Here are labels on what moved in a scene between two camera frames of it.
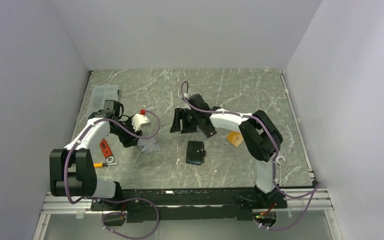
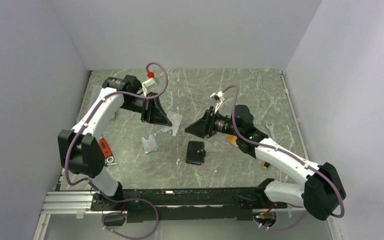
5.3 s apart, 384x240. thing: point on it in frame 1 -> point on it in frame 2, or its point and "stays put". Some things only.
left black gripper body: x=124 y=137 -> x=139 y=105
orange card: x=235 y=138 stays put
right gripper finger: x=178 y=115 -> x=201 y=127
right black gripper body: x=188 y=109 -> x=220 y=124
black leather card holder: x=195 y=152 stays put
